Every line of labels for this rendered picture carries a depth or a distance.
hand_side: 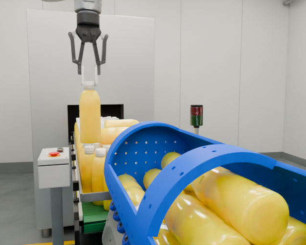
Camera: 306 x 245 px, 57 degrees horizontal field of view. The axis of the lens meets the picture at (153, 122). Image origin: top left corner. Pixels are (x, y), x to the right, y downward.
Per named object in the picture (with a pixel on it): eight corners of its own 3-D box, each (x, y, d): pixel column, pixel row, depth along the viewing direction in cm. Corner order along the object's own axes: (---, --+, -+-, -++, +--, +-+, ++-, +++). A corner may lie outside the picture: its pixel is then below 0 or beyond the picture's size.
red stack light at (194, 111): (193, 115, 134) (193, 107, 133) (187, 114, 140) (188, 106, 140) (205, 115, 136) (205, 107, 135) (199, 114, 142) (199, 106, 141)
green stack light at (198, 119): (193, 126, 134) (193, 115, 134) (187, 124, 140) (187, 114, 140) (205, 125, 136) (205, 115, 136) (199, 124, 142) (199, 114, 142)
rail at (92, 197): (82, 202, 95) (82, 194, 95) (82, 201, 96) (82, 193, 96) (192, 191, 107) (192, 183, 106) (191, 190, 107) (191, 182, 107)
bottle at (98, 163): (93, 206, 104) (92, 156, 102) (90, 199, 110) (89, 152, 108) (112, 203, 107) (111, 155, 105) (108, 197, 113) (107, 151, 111)
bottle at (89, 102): (104, 140, 101) (103, 87, 99) (93, 143, 94) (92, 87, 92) (87, 138, 103) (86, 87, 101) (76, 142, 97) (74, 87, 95)
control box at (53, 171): (38, 189, 94) (37, 159, 93) (43, 173, 113) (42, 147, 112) (70, 186, 97) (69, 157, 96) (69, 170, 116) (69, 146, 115)
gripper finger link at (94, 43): (89, 33, 97) (93, 33, 97) (96, 66, 99) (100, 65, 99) (90, 31, 93) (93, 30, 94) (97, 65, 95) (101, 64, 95)
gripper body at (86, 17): (75, 9, 89) (76, 39, 90) (102, 11, 92) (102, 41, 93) (74, 15, 97) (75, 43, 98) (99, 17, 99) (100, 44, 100)
